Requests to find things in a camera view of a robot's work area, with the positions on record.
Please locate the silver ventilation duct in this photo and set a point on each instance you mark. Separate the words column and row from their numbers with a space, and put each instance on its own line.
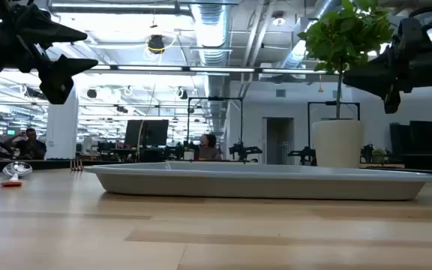
column 212, row 30

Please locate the black computer monitor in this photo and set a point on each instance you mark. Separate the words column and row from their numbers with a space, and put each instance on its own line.
column 152, row 133

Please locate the black round ceiling device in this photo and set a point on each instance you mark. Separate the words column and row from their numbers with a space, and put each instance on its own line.
column 156, row 43

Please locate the grey plastic tray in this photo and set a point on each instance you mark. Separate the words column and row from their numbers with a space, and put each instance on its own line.
column 238, row 187

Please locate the white building column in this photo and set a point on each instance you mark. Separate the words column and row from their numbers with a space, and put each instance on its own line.
column 62, row 131

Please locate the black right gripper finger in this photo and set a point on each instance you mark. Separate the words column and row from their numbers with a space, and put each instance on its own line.
column 409, row 41
column 381, row 80

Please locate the black stacked equipment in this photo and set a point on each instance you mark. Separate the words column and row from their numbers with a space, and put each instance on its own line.
column 422, row 137

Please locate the grey door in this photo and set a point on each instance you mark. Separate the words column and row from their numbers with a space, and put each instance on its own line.
column 278, row 138

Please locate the black background robot arm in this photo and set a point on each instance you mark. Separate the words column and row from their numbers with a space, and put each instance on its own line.
column 306, row 153
column 244, row 150

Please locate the metal fork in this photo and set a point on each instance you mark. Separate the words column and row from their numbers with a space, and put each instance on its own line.
column 76, row 167

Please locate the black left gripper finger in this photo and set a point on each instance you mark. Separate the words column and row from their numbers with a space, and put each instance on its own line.
column 60, row 75
column 54, row 33

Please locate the green leafy plant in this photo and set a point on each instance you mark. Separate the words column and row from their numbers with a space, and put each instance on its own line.
column 343, row 33

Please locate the person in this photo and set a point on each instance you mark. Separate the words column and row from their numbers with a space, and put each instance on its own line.
column 32, row 148
column 208, row 150

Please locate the black metal frame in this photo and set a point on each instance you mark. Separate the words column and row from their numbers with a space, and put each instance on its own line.
column 332, row 103
column 216, row 98

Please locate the white plant pot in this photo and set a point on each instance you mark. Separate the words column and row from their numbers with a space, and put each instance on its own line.
column 338, row 144

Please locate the small potted plant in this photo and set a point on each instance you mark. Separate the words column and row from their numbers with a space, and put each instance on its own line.
column 379, row 154

